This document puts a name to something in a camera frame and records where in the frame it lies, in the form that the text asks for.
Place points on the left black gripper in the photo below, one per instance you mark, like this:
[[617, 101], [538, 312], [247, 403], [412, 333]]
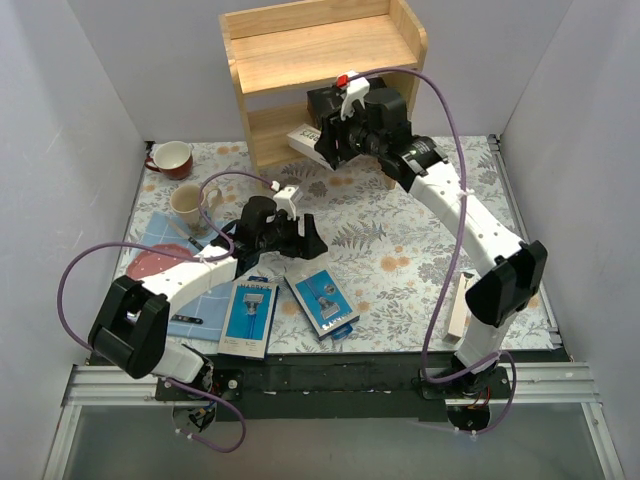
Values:
[[295, 238]]

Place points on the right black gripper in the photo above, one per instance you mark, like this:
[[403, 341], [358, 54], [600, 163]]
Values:
[[333, 138]]

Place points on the white Harry's razor box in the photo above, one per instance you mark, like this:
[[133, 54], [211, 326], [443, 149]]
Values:
[[303, 139]]

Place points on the green black Gillette razor box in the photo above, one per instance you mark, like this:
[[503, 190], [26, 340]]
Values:
[[323, 103], [376, 83]]

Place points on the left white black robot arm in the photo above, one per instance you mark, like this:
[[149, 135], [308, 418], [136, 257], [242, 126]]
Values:
[[131, 326]]

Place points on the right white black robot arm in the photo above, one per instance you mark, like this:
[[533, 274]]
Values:
[[510, 269]]

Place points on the wooden two-tier shelf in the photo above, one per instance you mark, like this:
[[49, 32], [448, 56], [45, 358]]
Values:
[[307, 44]]

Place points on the blue Harry's razor pack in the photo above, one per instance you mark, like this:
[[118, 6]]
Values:
[[249, 318], [323, 300]]

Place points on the blue checked cloth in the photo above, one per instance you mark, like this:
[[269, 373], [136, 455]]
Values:
[[202, 318]]

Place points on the cream ceramic mug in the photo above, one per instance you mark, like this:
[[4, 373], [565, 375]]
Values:
[[196, 209]]

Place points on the red ceramic mug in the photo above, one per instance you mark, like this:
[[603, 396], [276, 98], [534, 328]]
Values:
[[173, 159]]

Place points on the long white Harry's box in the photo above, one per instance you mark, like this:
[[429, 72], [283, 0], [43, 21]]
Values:
[[459, 312]]

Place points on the pink dotted plate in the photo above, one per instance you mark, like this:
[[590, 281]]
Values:
[[149, 263]]

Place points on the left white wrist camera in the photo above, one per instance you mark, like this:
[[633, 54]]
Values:
[[286, 198]]

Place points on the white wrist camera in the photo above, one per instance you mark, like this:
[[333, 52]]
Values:
[[352, 89], [286, 198]]

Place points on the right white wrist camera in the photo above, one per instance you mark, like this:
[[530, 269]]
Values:
[[352, 89]]

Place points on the knife with wooden handle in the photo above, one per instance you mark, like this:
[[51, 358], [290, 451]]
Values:
[[183, 234]]

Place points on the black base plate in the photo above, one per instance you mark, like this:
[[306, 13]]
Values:
[[352, 386]]

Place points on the aluminium rail frame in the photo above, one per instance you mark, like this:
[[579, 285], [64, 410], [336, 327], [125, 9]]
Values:
[[112, 427]]

